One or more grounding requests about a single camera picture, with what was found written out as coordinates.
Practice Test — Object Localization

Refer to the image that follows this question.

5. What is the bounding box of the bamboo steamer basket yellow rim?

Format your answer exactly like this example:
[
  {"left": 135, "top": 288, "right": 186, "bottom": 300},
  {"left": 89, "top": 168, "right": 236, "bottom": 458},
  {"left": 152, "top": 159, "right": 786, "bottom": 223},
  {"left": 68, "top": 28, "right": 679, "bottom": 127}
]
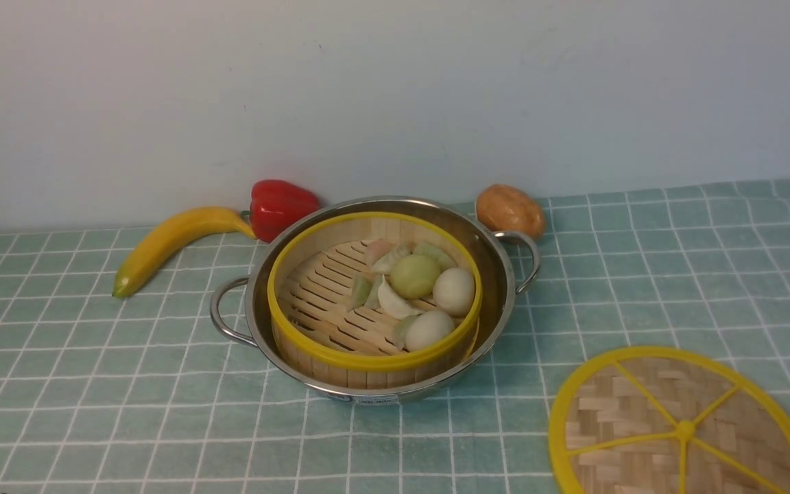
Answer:
[{"left": 266, "top": 211, "right": 483, "bottom": 390}]

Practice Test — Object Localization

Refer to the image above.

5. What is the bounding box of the woven bamboo steamer lid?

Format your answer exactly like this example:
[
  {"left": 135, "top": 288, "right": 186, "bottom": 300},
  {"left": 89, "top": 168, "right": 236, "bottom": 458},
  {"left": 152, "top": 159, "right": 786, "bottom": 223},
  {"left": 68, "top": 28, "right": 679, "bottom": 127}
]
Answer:
[{"left": 548, "top": 345, "right": 790, "bottom": 493}]

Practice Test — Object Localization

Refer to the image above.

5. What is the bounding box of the stainless steel pot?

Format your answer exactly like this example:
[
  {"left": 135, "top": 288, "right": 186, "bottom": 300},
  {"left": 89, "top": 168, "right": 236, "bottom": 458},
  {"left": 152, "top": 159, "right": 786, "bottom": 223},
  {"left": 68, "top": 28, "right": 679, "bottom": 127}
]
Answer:
[{"left": 209, "top": 195, "right": 540, "bottom": 406}]

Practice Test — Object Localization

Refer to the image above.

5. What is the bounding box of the pink dumpling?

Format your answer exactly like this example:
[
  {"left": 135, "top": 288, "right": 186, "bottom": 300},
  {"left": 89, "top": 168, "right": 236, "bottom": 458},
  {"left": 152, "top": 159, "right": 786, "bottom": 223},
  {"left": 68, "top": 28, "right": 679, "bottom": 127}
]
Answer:
[{"left": 365, "top": 239, "right": 394, "bottom": 269}]

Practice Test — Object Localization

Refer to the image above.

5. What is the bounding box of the green round bun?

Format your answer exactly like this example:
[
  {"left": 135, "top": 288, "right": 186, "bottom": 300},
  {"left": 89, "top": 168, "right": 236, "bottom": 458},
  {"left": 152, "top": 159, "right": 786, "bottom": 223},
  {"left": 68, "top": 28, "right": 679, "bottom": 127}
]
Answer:
[{"left": 388, "top": 254, "right": 442, "bottom": 300}]

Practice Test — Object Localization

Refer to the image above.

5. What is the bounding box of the green dumpling upper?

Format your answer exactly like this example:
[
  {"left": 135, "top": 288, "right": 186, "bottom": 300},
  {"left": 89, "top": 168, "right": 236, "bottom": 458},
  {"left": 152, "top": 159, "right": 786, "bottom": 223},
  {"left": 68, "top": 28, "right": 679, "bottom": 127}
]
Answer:
[{"left": 413, "top": 243, "right": 457, "bottom": 272}]

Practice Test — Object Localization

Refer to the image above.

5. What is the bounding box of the white dumpling centre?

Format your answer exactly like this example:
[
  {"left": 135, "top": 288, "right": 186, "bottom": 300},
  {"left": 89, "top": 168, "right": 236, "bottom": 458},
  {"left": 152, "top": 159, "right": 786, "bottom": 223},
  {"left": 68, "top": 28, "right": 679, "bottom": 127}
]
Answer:
[{"left": 376, "top": 275, "right": 423, "bottom": 321}]

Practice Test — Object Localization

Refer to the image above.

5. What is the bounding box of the white round bun upper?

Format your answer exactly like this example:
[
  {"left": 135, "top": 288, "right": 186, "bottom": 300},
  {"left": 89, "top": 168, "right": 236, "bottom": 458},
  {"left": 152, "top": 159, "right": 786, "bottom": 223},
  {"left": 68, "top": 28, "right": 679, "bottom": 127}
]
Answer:
[{"left": 432, "top": 267, "right": 476, "bottom": 317}]

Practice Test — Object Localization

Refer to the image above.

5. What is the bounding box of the white round bun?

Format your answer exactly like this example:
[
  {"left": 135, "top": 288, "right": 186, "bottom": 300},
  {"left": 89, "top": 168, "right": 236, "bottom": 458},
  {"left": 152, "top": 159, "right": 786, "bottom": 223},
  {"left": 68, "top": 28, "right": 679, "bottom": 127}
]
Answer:
[
  {"left": 432, "top": 267, "right": 476, "bottom": 317},
  {"left": 404, "top": 309, "right": 455, "bottom": 351}
]

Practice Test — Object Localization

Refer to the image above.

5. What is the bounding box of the white round bun lower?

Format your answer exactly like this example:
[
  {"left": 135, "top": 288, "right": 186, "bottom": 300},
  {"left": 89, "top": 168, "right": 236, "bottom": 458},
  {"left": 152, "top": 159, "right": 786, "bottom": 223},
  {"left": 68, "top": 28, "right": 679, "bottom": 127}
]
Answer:
[{"left": 404, "top": 309, "right": 455, "bottom": 351}]

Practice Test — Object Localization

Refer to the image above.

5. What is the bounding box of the brown plastic potato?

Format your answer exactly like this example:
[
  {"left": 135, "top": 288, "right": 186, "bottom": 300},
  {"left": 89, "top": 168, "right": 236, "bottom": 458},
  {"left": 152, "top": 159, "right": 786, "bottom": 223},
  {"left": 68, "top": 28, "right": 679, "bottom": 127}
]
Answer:
[{"left": 475, "top": 184, "right": 547, "bottom": 240}]

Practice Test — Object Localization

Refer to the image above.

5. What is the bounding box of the red plastic bell pepper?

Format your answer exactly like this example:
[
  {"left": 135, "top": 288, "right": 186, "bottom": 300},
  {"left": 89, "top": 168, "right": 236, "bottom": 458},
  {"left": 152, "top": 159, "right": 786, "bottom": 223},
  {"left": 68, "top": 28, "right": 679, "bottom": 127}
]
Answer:
[{"left": 241, "top": 179, "right": 321, "bottom": 243}]

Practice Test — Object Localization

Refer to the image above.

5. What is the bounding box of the yellow plastic banana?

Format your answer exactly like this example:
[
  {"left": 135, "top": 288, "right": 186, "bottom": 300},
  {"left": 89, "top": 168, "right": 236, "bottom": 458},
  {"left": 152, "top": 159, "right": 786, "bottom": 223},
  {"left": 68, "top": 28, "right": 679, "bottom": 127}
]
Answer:
[{"left": 112, "top": 207, "right": 258, "bottom": 299}]

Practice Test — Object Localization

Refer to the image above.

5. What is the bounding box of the green checkered tablecloth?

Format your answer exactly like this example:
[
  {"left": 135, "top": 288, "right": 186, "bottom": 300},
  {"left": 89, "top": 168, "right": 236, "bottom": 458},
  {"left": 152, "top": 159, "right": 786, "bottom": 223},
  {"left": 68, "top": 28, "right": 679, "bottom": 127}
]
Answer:
[{"left": 0, "top": 180, "right": 790, "bottom": 493}]

